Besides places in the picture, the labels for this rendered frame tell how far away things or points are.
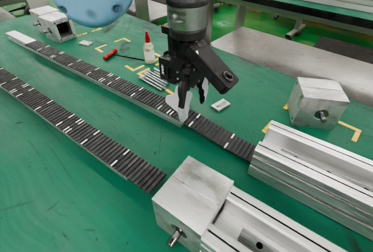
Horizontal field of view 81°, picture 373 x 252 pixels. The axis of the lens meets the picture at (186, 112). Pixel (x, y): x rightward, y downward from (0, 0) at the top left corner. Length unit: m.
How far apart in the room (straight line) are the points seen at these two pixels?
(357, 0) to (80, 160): 1.64
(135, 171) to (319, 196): 0.34
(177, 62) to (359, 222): 0.42
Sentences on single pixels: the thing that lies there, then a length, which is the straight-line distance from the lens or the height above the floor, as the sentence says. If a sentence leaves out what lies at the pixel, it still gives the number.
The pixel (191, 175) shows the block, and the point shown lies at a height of 0.87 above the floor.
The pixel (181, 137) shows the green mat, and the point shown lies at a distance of 0.56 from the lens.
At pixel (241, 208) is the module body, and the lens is 0.37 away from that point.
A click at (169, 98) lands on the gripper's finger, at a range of 0.50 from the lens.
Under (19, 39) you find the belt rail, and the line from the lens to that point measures 1.20.
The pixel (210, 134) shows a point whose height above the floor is 0.80.
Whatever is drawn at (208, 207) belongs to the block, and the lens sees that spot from 0.35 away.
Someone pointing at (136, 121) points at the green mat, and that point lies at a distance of 0.61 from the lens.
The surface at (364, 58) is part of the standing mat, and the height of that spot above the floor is 0.02.
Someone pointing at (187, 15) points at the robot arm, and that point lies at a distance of 0.40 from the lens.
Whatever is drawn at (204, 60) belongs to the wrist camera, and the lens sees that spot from 0.42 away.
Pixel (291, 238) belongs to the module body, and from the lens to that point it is 0.38.
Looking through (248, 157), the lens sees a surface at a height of 0.79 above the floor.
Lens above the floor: 1.19
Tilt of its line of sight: 42 degrees down
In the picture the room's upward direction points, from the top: straight up
